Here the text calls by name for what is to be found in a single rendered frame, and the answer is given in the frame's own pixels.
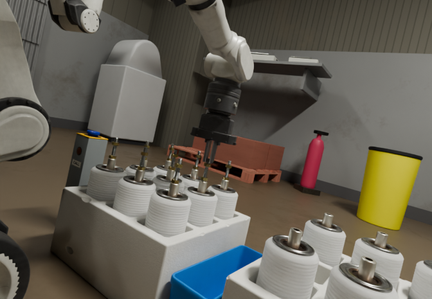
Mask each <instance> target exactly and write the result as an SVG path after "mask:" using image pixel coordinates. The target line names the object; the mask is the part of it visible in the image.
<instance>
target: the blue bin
mask: <svg viewBox="0 0 432 299"><path fill-rule="evenodd" d="M261 257H262V254H261V253H259V252H257V251H255V250H253V249H251V248H249V247H247V246H244V245H239V246H237V247H234V248H232V249H229V250H227V251H225V252H222V253H220V254H218V255H215V256H213V257H210V258H207V259H206V260H203V261H201V262H198V263H196V264H194V265H192V266H189V267H186V268H184V269H182V270H180V271H177V272H175V273H173V274H172V276H171V279H170V283H171V284H172V286H171V290H170V297H169V299H222V294H223V291H224V286H225V283H226V278H227V276H228V275H230V274H232V273H234V272H236V271H238V270H239V269H241V268H243V267H245V266H246V265H248V264H250V263H252V262H254V261H256V260H258V259H259V258H261Z"/></svg>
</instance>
